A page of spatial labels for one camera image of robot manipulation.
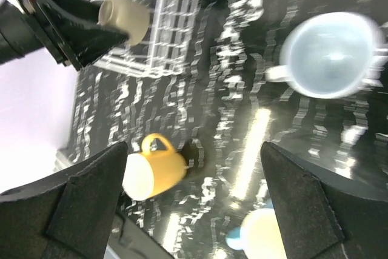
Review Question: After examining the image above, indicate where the black marble pattern mat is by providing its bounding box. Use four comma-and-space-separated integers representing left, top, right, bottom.
68, 0, 387, 258

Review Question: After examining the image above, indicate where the light blue cup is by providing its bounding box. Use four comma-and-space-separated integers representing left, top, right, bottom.
226, 200, 287, 258

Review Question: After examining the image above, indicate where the yellow cup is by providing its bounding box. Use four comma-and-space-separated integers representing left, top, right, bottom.
122, 133, 188, 201

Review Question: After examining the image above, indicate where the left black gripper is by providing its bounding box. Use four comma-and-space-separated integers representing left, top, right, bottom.
1, 0, 129, 70

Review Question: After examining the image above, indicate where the white grey mug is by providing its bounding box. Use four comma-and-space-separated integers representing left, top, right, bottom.
266, 12, 387, 99

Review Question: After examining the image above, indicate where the beige small mug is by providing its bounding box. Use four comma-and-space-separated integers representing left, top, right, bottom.
98, 0, 150, 46

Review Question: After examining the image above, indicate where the white wire dish rack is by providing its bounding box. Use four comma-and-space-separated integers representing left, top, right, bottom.
92, 0, 199, 78

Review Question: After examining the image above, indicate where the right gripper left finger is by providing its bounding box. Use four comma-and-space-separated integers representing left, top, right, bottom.
1, 142, 128, 258

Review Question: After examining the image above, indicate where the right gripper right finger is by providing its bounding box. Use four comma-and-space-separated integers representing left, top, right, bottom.
261, 142, 387, 258

